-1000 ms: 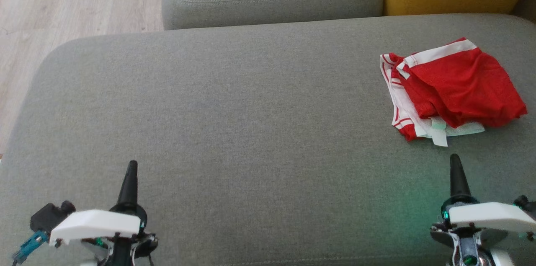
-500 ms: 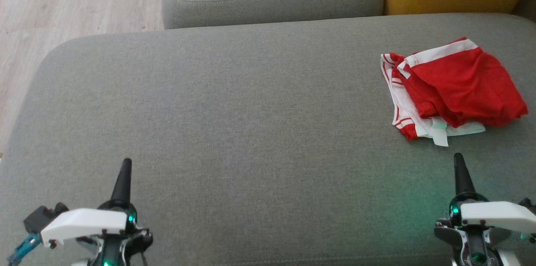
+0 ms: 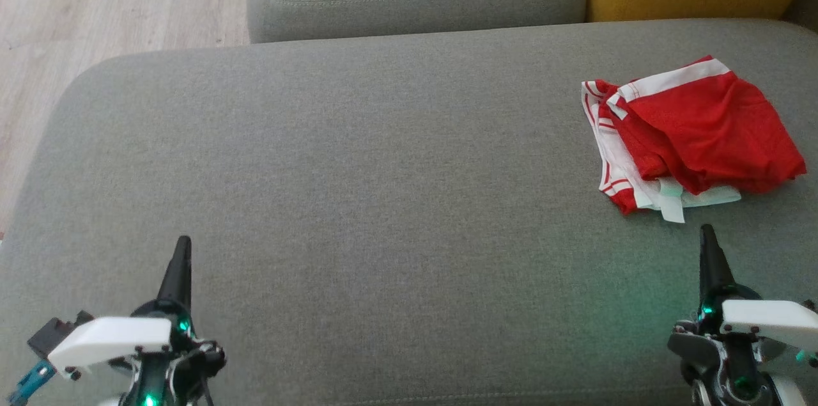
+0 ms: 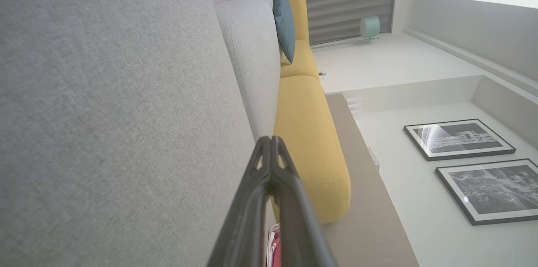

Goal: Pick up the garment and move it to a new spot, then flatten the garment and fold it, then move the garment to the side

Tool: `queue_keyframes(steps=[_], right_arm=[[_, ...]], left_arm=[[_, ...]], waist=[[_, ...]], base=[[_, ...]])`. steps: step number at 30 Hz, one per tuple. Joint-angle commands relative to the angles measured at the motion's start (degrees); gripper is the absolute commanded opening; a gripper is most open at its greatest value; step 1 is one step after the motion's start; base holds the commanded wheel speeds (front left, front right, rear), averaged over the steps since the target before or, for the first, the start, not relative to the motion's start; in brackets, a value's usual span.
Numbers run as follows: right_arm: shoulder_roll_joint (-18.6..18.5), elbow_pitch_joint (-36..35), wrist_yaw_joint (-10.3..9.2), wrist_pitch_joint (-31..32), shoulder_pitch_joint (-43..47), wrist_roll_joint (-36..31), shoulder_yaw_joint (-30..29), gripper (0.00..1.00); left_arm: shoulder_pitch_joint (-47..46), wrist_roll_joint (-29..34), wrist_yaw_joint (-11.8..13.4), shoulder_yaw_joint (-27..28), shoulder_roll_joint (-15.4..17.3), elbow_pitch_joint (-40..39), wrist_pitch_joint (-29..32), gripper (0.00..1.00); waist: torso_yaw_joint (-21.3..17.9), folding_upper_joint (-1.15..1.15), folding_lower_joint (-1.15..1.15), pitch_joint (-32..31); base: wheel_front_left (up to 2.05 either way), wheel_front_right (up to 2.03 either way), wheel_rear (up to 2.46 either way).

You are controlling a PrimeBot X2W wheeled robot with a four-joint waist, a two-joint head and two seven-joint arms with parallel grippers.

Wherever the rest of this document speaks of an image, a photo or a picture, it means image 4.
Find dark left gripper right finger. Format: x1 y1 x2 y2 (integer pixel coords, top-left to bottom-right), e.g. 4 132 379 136
271 136 337 267

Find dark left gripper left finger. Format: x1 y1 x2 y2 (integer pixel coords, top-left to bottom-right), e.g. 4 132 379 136
207 136 272 267

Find red shorts with white trim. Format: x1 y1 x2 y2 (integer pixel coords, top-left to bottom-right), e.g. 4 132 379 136
266 223 281 267

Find yellow sofa backrest cushion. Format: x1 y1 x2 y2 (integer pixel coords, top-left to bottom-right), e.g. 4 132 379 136
271 74 351 224
280 40 320 79
282 0 310 42

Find grey sofa back cushion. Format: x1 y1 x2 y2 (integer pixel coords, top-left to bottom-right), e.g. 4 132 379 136
214 0 281 141

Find large grey sofa seat cushion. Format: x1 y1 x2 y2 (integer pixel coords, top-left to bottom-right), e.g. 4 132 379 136
0 0 258 267

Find black framed monochrome picture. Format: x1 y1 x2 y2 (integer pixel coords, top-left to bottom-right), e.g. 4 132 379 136
403 119 517 161
435 158 538 226

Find teal throw pillow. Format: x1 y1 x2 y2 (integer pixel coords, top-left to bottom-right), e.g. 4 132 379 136
273 0 296 64

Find mint green round lamp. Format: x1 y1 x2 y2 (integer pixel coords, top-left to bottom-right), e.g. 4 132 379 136
360 16 381 42

